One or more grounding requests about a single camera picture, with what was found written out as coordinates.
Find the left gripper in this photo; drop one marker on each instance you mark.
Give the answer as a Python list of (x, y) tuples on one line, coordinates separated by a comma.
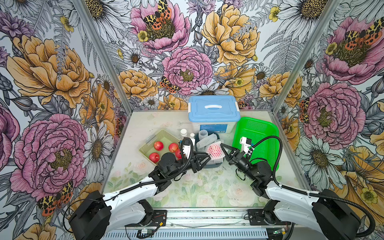
[(195, 161)]

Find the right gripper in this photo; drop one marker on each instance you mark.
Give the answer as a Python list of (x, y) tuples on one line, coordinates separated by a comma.
[(234, 156)]

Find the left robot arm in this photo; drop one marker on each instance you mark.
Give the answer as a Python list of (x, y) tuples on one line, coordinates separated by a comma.
[(98, 214)]

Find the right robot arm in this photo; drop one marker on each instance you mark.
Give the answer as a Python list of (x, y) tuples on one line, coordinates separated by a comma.
[(324, 212)]

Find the dark teal plastic tray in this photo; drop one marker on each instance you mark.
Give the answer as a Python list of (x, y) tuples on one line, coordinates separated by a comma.
[(211, 162)]

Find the small white bottle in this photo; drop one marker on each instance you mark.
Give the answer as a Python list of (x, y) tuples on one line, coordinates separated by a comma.
[(192, 137)]

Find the white pill bottle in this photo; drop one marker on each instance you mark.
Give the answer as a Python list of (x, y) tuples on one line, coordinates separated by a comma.
[(183, 133)]

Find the bright green perforated basket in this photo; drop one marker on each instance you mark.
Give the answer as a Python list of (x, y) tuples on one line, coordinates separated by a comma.
[(256, 130)]

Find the pale green perforated basket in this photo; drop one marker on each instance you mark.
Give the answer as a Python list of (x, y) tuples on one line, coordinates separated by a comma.
[(165, 137)]

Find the blue lidded storage box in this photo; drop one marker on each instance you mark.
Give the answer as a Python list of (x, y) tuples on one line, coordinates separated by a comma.
[(217, 114)]

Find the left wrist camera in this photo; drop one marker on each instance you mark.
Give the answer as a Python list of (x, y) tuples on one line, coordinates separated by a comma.
[(187, 148)]

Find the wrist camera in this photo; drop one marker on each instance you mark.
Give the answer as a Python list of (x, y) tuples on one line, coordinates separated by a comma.
[(187, 148), (246, 146)]

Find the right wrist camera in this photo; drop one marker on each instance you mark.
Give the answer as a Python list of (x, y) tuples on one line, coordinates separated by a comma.
[(246, 146)]

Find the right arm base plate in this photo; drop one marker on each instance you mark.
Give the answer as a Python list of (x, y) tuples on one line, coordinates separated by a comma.
[(258, 217)]

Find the aluminium front rail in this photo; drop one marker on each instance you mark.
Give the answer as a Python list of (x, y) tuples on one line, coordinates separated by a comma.
[(200, 218)]

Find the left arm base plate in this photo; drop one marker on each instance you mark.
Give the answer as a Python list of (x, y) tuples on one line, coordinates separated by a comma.
[(152, 219)]

